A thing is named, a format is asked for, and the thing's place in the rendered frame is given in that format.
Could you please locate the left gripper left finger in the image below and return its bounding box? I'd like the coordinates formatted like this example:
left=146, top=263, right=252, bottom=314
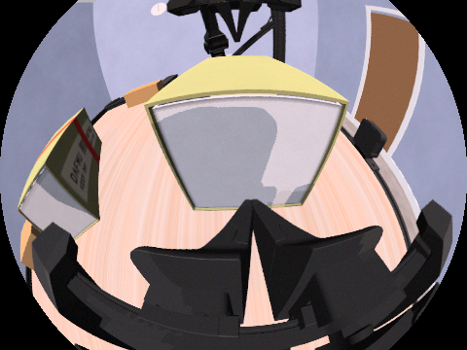
left=130, top=199, right=253, bottom=325

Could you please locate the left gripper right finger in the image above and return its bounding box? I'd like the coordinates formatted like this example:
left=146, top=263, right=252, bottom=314
left=251, top=199, right=383, bottom=321

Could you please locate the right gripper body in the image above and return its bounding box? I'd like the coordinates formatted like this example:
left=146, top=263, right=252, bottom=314
left=166, top=0, right=302, bottom=17

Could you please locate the pale yellow box with red band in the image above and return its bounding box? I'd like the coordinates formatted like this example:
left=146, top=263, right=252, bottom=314
left=18, top=107, right=102, bottom=240

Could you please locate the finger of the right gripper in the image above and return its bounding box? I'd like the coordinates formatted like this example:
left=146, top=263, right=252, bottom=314
left=236, top=1, right=262, bottom=42
left=207, top=1, right=237, bottom=43

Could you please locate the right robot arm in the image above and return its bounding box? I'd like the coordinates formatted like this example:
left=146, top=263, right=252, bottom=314
left=200, top=3, right=240, bottom=57

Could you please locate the tan rectangular block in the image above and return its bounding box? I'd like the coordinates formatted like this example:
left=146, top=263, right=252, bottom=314
left=124, top=80, right=163, bottom=108

